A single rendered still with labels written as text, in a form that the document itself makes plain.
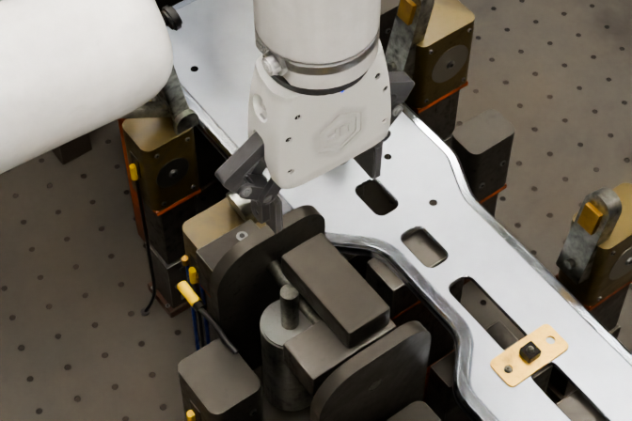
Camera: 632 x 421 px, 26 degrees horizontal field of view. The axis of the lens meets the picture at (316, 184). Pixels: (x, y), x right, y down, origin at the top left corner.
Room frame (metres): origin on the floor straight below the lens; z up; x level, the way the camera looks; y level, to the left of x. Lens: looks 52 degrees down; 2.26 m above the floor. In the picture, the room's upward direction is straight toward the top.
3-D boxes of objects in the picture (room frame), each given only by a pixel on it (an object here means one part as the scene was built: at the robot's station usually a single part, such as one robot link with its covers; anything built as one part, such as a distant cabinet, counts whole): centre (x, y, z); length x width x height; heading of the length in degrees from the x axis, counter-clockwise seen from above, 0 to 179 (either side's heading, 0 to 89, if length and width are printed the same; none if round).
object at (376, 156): (0.68, -0.05, 1.45); 0.03 x 0.03 x 0.07; 34
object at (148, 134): (1.01, 0.19, 0.87); 0.10 x 0.07 x 0.35; 126
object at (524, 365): (0.74, -0.23, 1.01); 0.08 x 0.04 x 0.01; 127
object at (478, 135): (1.07, -0.21, 0.84); 0.10 x 0.05 x 0.29; 126
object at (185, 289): (0.73, 0.11, 1.09); 0.10 x 0.01 x 0.01; 36
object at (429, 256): (0.89, -0.12, 0.84); 0.12 x 0.05 x 0.29; 126
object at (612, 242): (0.90, -0.34, 0.87); 0.12 x 0.07 x 0.35; 126
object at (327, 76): (0.64, 0.00, 1.59); 0.09 x 0.08 x 0.03; 124
